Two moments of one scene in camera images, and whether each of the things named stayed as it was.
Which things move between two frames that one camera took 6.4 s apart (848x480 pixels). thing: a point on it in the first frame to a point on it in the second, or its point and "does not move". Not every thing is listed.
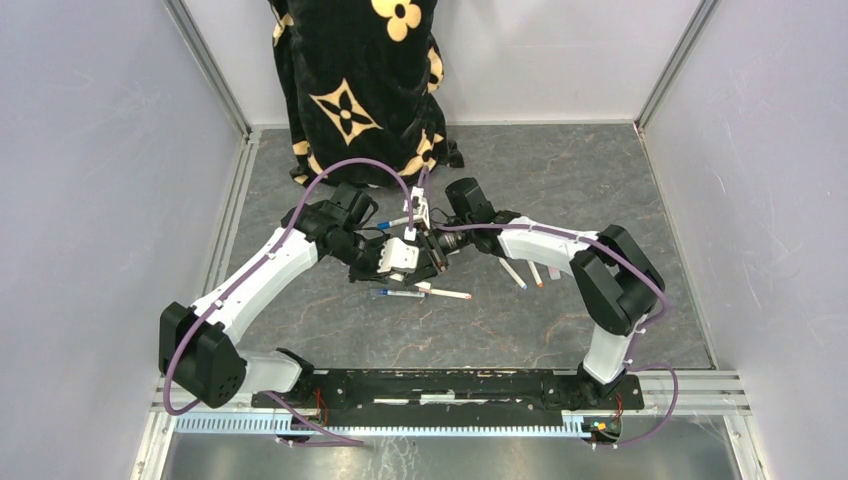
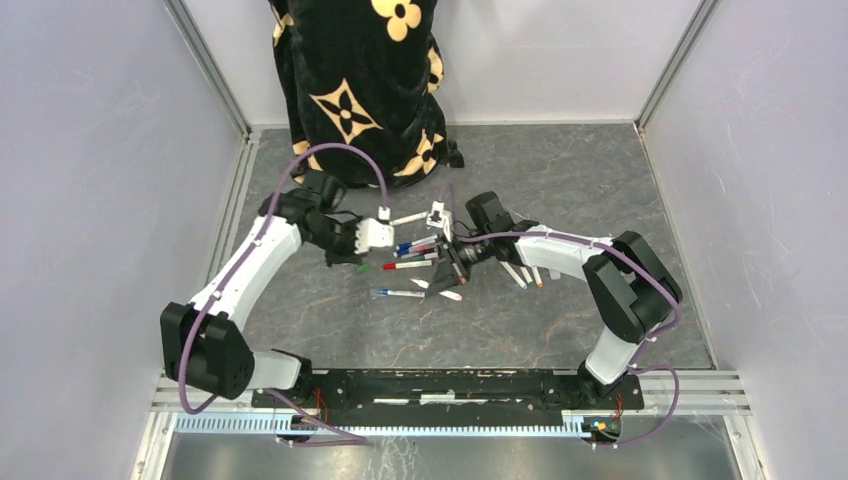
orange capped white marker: [536, 274] does not move
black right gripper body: [436, 246] to [466, 253]
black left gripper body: [366, 261] to [342, 244]
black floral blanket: [360, 80] does not move
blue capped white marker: [512, 273] does not move
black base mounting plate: [362, 396] does not move
